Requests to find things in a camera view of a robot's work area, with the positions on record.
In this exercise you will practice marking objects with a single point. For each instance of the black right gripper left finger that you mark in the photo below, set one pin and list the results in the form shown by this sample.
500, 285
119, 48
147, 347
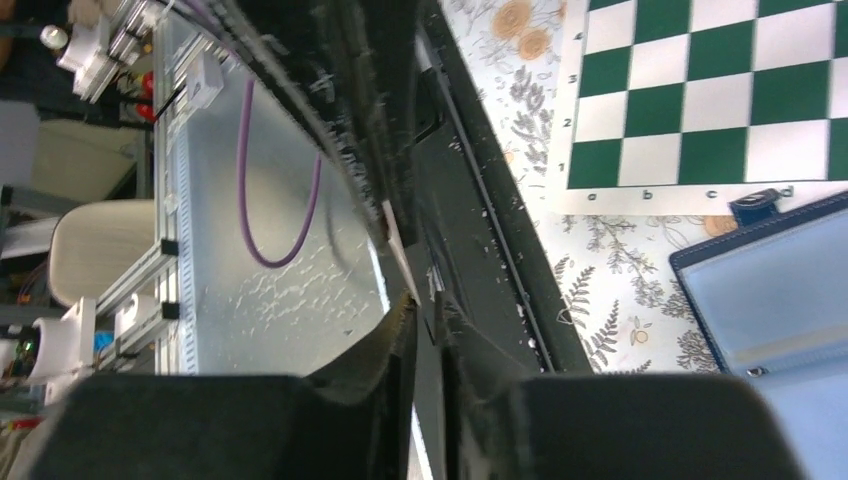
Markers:
350, 419

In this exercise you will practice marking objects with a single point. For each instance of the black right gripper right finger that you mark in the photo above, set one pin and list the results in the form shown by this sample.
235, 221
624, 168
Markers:
503, 421

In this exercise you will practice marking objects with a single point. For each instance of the blue leather card holder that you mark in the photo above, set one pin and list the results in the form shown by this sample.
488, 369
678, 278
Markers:
770, 299

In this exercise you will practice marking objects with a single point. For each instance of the floral table mat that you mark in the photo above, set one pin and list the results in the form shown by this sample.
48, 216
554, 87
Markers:
612, 270

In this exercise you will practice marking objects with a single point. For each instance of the beige office chair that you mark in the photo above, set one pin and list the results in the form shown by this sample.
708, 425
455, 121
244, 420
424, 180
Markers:
94, 244

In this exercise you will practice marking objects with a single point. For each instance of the green white chessboard mat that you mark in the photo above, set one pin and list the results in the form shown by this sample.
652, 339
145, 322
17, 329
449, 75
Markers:
680, 107

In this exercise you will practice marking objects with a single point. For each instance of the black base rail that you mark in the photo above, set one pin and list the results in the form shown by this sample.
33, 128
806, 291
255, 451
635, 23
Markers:
381, 88

